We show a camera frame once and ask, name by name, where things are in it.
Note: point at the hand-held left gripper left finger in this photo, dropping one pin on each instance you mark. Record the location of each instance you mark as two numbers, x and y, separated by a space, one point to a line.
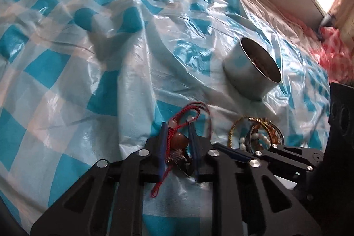
163 144

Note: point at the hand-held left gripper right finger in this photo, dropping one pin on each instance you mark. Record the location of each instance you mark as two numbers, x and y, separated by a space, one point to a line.
195 150

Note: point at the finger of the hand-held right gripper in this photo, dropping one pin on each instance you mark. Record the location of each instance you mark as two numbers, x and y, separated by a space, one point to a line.
298 160
235 153

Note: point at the pile of jewelry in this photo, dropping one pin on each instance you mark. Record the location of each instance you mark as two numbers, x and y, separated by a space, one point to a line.
257 133

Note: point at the round metal tin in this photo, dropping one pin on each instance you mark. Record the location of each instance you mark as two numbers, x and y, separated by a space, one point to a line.
243 70

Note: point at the pink checked plastic sheet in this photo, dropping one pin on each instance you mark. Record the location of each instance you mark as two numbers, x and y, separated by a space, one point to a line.
334 53

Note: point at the blue checked plastic sheet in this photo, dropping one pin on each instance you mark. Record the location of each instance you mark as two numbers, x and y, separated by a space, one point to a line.
83 86

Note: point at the pink curtain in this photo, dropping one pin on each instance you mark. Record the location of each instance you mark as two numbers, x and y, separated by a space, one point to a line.
341 6

